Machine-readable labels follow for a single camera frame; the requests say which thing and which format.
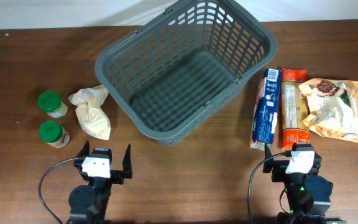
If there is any beige paper bag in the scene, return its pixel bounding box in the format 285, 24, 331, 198
68, 85, 111, 141

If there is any orange snack pouch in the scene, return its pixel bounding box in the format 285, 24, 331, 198
298, 78, 358, 142

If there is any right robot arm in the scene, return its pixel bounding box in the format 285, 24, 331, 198
263, 143, 346, 224

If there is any green lid jar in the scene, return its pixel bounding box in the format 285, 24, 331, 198
39, 121, 70, 148
37, 91, 68, 119

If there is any orange pasta packet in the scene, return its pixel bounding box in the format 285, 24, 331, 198
281, 68, 310, 149

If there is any grey plastic basket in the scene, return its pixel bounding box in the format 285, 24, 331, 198
94, 0, 277, 146

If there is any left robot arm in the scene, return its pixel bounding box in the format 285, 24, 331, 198
67, 141, 133, 224

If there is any blue tissue multipack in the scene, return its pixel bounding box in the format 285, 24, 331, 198
250, 68, 282, 151

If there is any left black cable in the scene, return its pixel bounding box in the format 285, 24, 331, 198
37, 157, 84, 224

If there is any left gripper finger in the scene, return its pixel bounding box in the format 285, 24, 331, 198
77, 141, 90, 158
122, 144, 133, 179

